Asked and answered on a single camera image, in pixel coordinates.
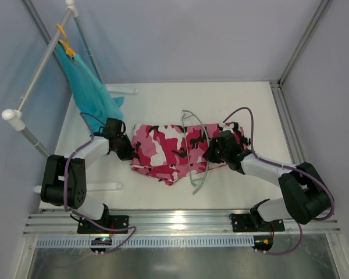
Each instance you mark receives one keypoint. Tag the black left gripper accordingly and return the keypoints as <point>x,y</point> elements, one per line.
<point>127,151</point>

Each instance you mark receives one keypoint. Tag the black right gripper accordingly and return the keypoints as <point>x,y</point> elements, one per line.
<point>212,154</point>

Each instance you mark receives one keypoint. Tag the pink camouflage trousers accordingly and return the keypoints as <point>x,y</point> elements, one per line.
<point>160,151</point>

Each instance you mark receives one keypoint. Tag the clear green hanger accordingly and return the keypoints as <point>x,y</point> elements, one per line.
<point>197,141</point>

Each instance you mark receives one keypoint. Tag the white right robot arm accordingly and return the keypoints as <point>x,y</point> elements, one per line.
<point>304,194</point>

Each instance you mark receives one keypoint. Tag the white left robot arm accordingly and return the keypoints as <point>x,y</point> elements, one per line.
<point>64,183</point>

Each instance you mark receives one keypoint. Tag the orange plastic hanger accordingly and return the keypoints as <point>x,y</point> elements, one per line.
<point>64,42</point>

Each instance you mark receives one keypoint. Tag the turquoise t-shirt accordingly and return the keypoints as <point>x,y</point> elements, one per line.
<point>90,95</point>

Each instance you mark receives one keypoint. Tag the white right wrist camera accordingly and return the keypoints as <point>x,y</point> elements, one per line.
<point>226,127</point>

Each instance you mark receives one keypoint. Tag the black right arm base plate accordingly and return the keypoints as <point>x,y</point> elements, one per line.
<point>252,222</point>

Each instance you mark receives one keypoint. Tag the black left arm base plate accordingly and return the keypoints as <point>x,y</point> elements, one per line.
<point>114,224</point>

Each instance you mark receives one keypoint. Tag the grey slotted cable duct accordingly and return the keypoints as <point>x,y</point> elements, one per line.
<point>147,242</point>

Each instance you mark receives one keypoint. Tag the aluminium frame rail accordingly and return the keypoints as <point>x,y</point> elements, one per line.
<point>148,222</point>

